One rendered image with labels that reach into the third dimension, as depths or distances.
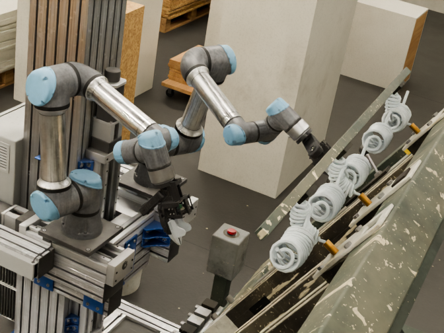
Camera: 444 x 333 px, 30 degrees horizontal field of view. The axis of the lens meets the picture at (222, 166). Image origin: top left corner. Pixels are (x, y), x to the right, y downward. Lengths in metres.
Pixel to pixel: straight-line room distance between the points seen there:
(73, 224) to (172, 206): 0.62
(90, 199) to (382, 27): 5.26
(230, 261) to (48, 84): 1.13
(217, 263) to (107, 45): 0.99
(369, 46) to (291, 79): 2.73
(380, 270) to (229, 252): 1.94
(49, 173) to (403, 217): 1.51
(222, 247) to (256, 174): 2.29
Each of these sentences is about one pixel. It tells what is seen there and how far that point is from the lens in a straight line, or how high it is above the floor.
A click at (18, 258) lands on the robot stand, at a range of 3.08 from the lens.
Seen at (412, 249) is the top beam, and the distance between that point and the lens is 1.58.
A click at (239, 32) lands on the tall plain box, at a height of 1.05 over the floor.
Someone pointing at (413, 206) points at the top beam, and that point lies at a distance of 1.68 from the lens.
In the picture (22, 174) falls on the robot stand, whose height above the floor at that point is 1.07.
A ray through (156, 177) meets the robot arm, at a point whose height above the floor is 1.53.
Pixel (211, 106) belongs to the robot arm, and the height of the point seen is 1.54.
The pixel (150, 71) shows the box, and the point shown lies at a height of 0.17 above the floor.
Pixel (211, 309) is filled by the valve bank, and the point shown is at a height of 0.75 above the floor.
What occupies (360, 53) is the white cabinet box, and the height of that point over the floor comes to 0.26.
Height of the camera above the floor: 2.71
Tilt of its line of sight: 27 degrees down
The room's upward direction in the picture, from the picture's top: 10 degrees clockwise
